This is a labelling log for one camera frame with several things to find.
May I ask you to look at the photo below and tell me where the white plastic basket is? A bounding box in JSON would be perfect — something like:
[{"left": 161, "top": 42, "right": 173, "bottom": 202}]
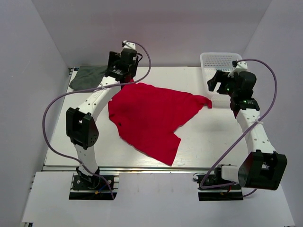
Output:
[{"left": 200, "top": 52, "right": 242, "bottom": 103}]

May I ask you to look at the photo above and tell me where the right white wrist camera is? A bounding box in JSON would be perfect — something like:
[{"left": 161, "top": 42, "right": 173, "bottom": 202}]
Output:
[{"left": 228, "top": 60, "right": 248, "bottom": 78}]

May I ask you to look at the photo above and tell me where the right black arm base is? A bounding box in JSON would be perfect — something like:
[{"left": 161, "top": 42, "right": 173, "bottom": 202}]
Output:
[{"left": 192, "top": 165, "right": 243, "bottom": 201}]

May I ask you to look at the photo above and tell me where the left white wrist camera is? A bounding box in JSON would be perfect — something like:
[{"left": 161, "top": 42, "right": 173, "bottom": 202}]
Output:
[{"left": 122, "top": 40, "right": 136, "bottom": 50}]

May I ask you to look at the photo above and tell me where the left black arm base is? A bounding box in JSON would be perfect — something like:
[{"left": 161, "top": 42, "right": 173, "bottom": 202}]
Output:
[{"left": 69, "top": 167, "right": 119, "bottom": 201}]

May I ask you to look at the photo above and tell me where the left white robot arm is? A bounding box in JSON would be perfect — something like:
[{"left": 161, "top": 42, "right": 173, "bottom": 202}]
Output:
[{"left": 66, "top": 42, "right": 139, "bottom": 189}]

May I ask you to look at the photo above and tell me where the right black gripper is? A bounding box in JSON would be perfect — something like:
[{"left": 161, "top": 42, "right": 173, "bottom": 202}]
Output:
[{"left": 207, "top": 70, "right": 239, "bottom": 97}]

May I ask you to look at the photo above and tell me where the red t-shirt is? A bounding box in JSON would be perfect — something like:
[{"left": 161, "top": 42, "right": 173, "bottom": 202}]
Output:
[{"left": 108, "top": 83, "right": 212, "bottom": 166}]

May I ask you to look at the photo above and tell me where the folded grey t-shirt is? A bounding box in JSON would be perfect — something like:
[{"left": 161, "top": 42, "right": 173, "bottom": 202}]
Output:
[{"left": 69, "top": 66, "right": 107, "bottom": 91}]

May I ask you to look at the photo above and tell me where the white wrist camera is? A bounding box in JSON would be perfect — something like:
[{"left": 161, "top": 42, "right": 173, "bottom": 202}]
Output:
[
  {"left": 122, "top": 40, "right": 136, "bottom": 50},
  {"left": 228, "top": 60, "right": 248, "bottom": 78}
]

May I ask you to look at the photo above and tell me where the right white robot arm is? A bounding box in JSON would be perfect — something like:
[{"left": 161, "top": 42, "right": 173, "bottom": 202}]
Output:
[{"left": 207, "top": 70, "right": 287, "bottom": 191}]

